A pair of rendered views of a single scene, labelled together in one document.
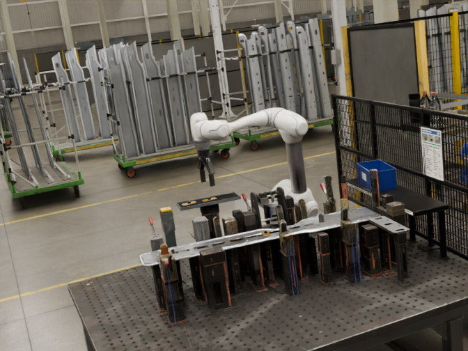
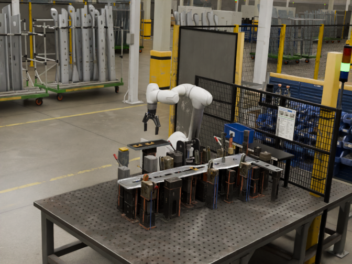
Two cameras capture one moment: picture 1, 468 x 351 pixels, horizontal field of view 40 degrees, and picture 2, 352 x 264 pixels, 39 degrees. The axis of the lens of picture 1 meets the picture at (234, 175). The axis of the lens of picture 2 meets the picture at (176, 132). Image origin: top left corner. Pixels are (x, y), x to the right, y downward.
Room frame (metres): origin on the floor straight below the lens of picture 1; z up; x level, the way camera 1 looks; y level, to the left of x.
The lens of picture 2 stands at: (-0.13, 1.63, 2.39)
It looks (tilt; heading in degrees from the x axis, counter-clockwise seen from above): 15 degrees down; 336
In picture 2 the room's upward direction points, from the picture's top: 3 degrees clockwise
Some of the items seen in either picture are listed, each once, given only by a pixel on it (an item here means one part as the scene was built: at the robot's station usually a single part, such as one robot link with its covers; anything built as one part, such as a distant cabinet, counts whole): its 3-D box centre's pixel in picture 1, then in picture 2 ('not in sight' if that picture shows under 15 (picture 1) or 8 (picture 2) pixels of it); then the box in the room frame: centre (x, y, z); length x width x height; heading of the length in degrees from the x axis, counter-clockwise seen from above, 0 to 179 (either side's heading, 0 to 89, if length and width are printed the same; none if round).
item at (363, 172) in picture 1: (376, 175); (238, 133); (3.98, -0.91, 1.10); 0.30 x 0.17 x 0.13; 5
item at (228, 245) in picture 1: (262, 235); (192, 169); (3.37, -0.12, 1.00); 1.38 x 0.22 x 0.02; 104
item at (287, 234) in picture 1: (289, 262); (211, 188); (3.23, -0.24, 0.87); 0.12 x 0.09 x 0.35; 14
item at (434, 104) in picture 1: (434, 108); (286, 96); (3.65, -1.21, 1.53); 0.06 x 0.06 x 0.20
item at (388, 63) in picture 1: (388, 130); (204, 100); (5.92, -1.51, 1.00); 1.34 x 0.14 x 2.00; 21
